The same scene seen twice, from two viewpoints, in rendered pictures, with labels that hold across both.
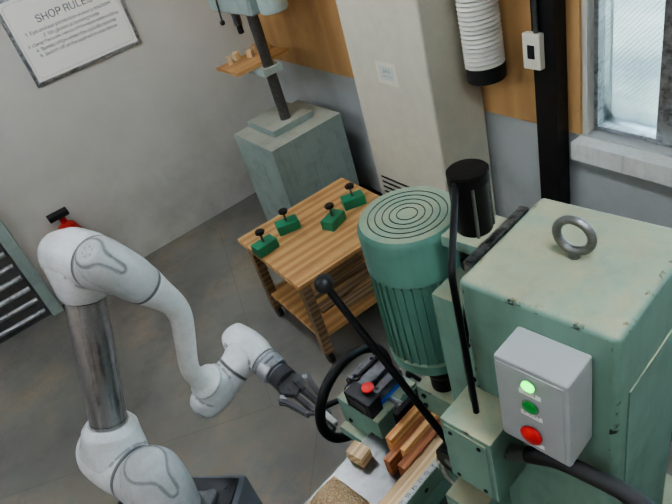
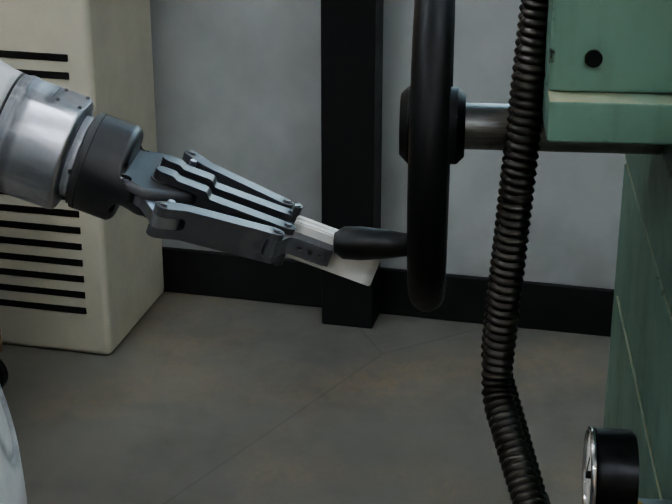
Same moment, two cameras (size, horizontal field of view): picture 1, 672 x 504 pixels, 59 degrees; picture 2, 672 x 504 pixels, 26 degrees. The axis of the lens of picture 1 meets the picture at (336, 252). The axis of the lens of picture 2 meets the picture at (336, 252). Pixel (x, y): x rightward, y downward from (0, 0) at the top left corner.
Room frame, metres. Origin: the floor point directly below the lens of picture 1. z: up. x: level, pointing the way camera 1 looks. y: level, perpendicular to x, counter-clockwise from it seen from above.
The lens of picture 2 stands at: (0.46, 0.94, 1.16)
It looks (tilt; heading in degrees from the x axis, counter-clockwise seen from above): 23 degrees down; 310
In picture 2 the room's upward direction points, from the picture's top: straight up
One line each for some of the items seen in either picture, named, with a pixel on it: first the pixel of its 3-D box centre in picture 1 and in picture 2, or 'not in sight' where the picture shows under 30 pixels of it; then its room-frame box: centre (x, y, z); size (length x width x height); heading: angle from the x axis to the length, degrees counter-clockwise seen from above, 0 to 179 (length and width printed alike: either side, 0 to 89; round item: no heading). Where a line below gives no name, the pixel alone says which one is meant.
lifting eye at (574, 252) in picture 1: (574, 236); not in sight; (0.58, -0.30, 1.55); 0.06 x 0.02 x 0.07; 35
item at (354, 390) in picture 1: (371, 383); not in sight; (0.96, 0.01, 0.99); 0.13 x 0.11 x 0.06; 125
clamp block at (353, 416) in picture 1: (379, 401); (640, 6); (0.96, 0.01, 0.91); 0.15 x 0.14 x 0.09; 125
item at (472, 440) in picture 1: (483, 443); not in sight; (0.56, -0.13, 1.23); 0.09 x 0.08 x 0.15; 35
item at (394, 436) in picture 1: (413, 423); not in sight; (0.85, -0.05, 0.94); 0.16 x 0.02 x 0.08; 125
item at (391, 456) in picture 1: (419, 432); not in sight; (0.84, -0.06, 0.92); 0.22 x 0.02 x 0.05; 125
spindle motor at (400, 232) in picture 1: (422, 283); not in sight; (0.82, -0.13, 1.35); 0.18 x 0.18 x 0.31
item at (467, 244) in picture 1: (476, 219); not in sight; (0.71, -0.21, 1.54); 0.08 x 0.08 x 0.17; 35
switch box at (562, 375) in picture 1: (544, 397); not in sight; (0.48, -0.20, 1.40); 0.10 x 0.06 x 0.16; 35
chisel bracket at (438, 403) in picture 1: (454, 402); not in sight; (0.80, -0.14, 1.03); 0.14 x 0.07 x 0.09; 35
